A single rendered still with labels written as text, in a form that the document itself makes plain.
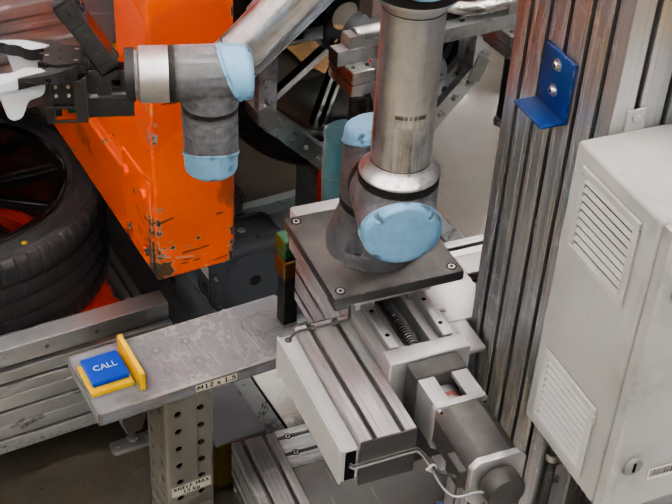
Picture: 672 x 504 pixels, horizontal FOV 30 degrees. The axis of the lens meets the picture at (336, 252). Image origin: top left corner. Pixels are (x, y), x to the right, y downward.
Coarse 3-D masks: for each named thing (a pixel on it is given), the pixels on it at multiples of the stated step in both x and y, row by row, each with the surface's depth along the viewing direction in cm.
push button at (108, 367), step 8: (112, 352) 229; (88, 360) 227; (96, 360) 227; (104, 360) 227; (112, 360) 227; (120, 360) 228; (88, 368) 225; (96, 368) 226; (104, 368) 226; (112, 368) 226; (120, 368) 226; (88, 376) 224; (96, 376) 224; (104, 376) 224; (112, 376) 224; (120, 376) 225; (128, 376) 226; (96, 384) 223; (104, 384) 224
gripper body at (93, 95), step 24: (48, 48) 162; (72, 48) 162; (96, 72) 160; (120, 72) 161; (48, 96) 160; (72, 96) 161; (96, 96) 162; (120, 96) 163; (48, 120) 161; (72, 120) 161
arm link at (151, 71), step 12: (144, 48) 161; (156, 48) 161; (144, 60) 160; (156, 60) 160; (144, 72) 160; (156, 72) 160; (168, 72) 160; (144, 84) 160; (156, 84) 160; (168, 84) 160; (144, 96) 161; (156, 96) 162; (168, 96) 162
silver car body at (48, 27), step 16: (0, 0) 248; (16, 0) 250; (32, 0) 251; (48, 0) 253; (96, 0) 258; (112, 0) 260; (0, 16) 249; (16, 16) 251; (32, 16) 253; (48, 16) 255; (96, 16) 260; (112, 16) 262; (0, 32) 252; (16, 32) 254; (32, 32) 256; (48, 32) 257; (64, 32) 259; (112, 32) 264; (0, 64) 256
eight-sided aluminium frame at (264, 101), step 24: (480, 48) 262; (264, 72) 238; (456, 72) 270; (480, 72) 265; (264, 96) 241; (456, 96) 267; (264, 120) 244; (288, 120) 253; (288, 144) 251; (312, 144) 254
